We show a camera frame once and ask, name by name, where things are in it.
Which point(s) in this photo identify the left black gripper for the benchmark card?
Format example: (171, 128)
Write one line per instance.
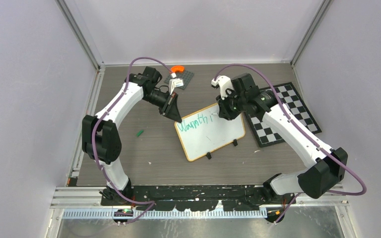
(170, 109)

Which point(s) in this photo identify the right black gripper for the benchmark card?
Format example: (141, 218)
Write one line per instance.
(224, 112)

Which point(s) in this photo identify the yellow framed whiteboard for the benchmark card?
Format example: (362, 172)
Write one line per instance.
(201, 133)

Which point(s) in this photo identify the green marker cap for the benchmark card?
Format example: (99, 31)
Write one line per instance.
(140, 133)

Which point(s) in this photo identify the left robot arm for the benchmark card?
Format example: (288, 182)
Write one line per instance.
(100, 132)

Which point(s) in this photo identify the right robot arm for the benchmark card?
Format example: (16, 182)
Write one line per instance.
(323, 164)

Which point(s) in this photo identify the grey building baseplate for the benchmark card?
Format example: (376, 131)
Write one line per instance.
(185, 76)

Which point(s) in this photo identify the orange curved block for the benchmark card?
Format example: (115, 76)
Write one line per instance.
(177, 69)

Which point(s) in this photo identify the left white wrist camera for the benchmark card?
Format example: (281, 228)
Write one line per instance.
(174, 82)

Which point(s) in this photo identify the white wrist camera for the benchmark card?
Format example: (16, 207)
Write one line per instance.
(225, 85)
(174, 82)

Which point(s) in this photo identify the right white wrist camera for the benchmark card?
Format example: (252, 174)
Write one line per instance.
(225, 85)

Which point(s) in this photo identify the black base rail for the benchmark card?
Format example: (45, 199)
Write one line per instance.
(196, 198)

